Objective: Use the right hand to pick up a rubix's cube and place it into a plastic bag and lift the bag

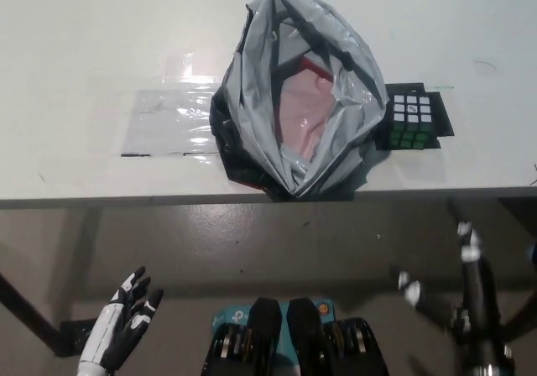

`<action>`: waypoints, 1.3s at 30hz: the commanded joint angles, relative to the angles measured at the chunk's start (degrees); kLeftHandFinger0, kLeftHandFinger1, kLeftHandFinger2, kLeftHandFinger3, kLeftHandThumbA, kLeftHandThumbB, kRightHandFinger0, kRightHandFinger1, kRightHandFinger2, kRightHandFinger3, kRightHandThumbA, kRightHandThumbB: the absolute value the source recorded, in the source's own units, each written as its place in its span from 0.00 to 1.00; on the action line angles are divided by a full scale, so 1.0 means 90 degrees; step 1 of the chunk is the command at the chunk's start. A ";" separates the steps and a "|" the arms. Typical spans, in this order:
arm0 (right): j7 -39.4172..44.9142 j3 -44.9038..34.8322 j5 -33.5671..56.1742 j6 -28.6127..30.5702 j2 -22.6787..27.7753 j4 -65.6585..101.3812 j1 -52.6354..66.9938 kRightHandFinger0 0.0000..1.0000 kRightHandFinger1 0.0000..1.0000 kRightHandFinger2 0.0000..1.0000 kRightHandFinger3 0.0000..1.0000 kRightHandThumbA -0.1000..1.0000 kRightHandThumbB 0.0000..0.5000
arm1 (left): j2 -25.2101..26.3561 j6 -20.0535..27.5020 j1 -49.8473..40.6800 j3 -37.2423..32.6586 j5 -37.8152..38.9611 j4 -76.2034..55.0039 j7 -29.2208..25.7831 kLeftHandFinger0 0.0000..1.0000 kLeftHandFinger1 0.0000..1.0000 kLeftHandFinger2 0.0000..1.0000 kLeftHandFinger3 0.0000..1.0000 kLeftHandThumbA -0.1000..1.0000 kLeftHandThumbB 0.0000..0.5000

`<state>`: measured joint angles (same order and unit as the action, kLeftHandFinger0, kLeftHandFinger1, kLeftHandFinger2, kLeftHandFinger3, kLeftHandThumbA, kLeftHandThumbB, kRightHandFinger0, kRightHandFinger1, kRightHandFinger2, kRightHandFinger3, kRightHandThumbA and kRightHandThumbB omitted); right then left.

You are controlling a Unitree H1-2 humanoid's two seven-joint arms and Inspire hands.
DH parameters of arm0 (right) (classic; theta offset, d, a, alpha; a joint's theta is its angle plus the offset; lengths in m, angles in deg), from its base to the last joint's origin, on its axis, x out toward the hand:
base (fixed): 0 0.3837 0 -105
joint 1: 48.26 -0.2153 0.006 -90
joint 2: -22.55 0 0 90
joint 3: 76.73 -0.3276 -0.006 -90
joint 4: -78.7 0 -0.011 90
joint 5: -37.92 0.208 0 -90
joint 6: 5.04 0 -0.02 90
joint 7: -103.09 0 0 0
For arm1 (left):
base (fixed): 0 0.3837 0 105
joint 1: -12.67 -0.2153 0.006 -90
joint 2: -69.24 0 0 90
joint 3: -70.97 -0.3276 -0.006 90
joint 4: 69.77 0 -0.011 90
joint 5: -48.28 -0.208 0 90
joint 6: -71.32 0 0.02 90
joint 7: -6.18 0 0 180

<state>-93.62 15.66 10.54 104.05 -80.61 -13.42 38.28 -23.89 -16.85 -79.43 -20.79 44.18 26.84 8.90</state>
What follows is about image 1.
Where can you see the black table leg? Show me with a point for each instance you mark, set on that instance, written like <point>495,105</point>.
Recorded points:
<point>25,304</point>

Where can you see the grey plastic bag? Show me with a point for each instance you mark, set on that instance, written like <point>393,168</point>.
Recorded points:
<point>260,57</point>

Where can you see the rubik's cube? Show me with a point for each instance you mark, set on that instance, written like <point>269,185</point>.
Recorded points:
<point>409,111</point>

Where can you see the red flat item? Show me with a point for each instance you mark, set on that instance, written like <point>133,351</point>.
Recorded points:
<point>312,66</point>

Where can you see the clear tape sheet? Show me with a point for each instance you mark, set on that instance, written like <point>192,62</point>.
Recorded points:
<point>168,116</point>

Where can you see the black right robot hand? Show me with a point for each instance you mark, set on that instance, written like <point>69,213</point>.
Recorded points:
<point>478,283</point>

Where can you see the pink plastic packet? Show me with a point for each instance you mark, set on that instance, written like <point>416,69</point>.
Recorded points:
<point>302,111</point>

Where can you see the black tape patch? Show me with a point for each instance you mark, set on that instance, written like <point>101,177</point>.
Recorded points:
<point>442,116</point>

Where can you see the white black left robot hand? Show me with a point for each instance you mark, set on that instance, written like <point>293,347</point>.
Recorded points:
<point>111,330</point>

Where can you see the blue round object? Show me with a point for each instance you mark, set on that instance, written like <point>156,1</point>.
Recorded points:
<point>533,254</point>

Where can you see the teal cardboard box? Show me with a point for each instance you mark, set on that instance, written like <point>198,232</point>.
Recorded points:
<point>228,313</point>

